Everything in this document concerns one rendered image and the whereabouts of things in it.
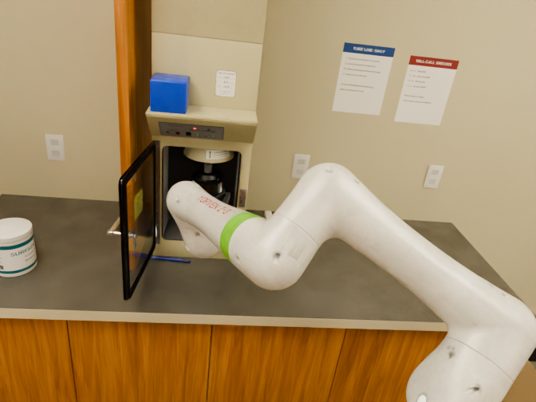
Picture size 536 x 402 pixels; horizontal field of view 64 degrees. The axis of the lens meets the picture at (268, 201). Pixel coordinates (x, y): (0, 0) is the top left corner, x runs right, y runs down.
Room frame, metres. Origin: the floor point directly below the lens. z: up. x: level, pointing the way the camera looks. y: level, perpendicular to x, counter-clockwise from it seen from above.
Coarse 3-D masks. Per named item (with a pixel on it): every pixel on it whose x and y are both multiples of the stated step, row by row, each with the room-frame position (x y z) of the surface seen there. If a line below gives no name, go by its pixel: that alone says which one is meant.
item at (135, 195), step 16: (144, 160) 1.16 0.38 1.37; (144, 176) 1.16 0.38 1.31; (128, 192) 1.02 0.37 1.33; (144, 192) 1.16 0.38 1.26; (128, 208) 1.02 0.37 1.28; (144, 208) 1.16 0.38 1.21; (128, 224) 1.01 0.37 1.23; (144, 224) 1.15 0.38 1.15; (128, 240) 1.01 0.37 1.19; (144, 240) 1.15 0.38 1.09; (144, 256) 1.15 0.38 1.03
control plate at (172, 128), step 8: (160, 128) 1.23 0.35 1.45; (168, 128) 1.23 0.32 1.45; (176, 128) 1.23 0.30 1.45; (184, 128) 1.23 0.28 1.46; (192, 128) 1.23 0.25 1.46; (200, 128) 1.23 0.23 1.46; (216, 128) 1.23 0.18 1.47; (184, 136) 1.27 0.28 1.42; (192, 136) 1.27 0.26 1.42; (200, 136) 1.27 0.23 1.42; (208, 136) 1.27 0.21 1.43; (216, 136) 1.27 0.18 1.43
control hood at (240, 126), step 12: (192, 108) 1.26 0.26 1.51; (204, 108) 1.28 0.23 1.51; (216, 108) 1.30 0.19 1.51; (228, 108) 1.32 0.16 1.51; (156, 120) 1.20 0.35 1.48; (168, 120) 1.20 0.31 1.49; (180, 120) 1.20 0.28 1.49; (192, 120) 1.20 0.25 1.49; (204, 120) 1.20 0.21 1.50; (216, 120) 1.20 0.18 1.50; (228, 120) 1.21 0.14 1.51; (240, 120) 1.21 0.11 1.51; (252, 120) 1.22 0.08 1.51; (156, 132) 1.25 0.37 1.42; (228, 132) 1.25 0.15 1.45; (240, 132) 1.25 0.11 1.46; (252, 132) 1.25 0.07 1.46
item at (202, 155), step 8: (184, 152) 1.37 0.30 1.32; (192, 152) 1.35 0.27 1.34; (200, 152) 1.34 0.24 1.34; (208, 152) 1.34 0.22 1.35; (216, 152) 1.35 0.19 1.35; (224, 152) 1.36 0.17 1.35; (232, 152) 1.41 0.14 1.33; (200, 160) 1.33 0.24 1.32; (208, 160) 1.33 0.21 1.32; (216, 160) 1.34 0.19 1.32; (224, 160) 1.35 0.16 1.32
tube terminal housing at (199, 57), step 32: (160, 64) 1.29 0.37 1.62; (192, 64) 1.30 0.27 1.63; (224, 64) 1.32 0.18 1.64; (256, 64) 1.33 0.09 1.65; (192, 96) 1.31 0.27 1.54; (256, 96) 1.33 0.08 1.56; (160, 160) 1.29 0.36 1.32; (160, 192) 1.29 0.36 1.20; (160, 224) 1.29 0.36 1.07; (192, 256) 1.31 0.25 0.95; (224, 256) 1.32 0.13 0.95
